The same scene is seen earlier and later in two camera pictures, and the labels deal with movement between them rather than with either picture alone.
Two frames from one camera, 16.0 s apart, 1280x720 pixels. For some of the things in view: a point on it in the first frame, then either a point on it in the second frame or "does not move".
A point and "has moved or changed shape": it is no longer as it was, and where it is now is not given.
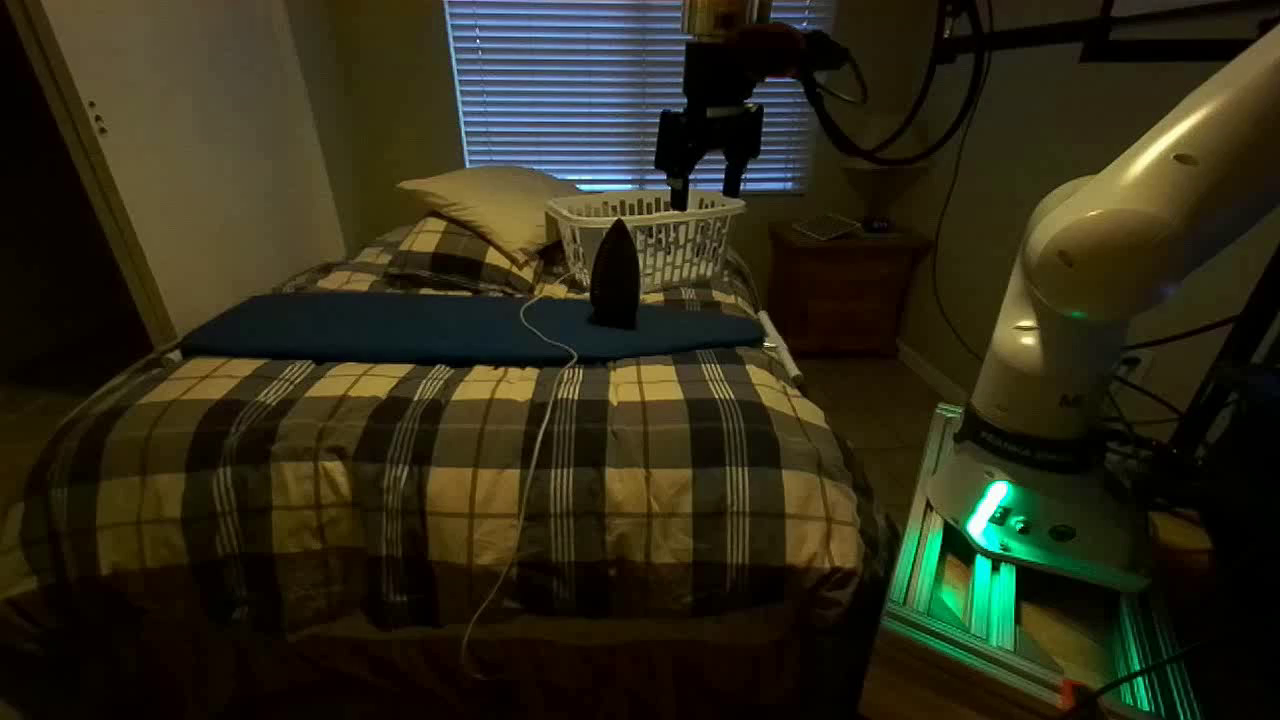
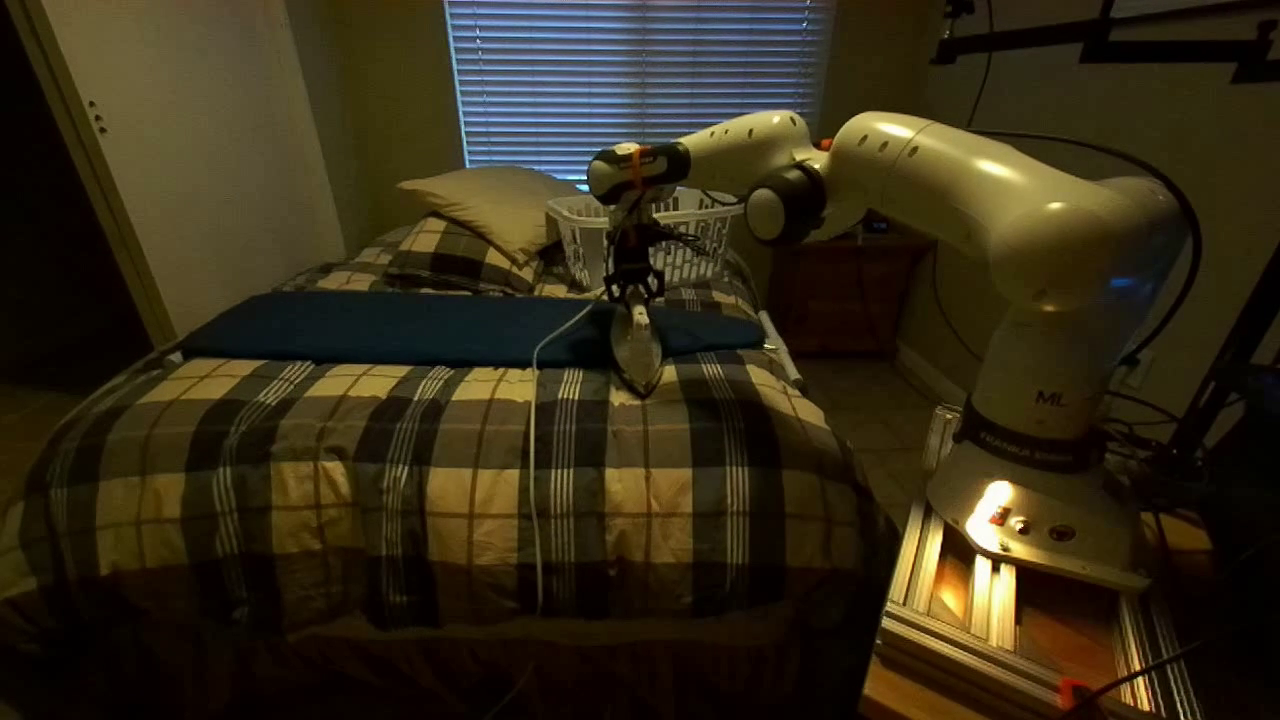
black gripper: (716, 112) to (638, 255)
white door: (205, 141) does not move
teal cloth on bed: (454, 331) does not move
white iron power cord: (533, 480) to (528, 440)
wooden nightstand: (845, 283) does not move
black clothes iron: (617, 277) has moved or changed shape
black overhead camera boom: (1141, 36) does not move
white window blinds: (573, 92) does not move
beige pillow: (511, 204) does not move
